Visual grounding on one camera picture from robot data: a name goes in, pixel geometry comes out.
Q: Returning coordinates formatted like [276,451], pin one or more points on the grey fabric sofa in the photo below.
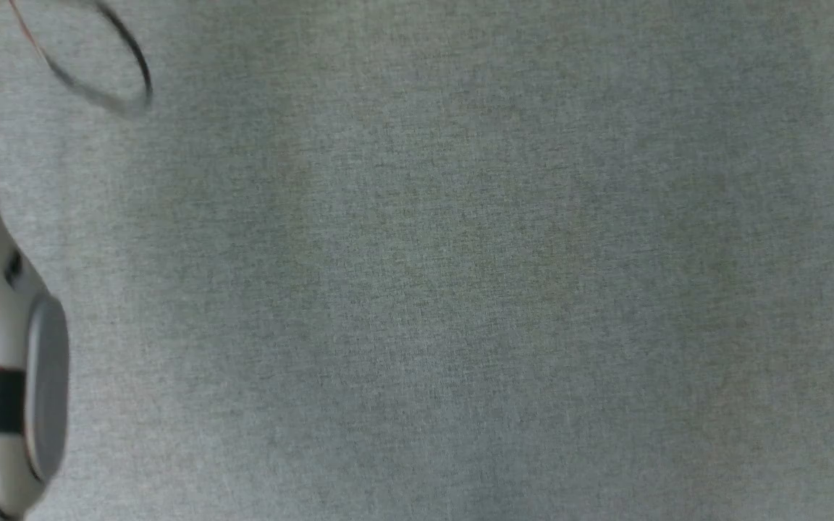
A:
[460,275]

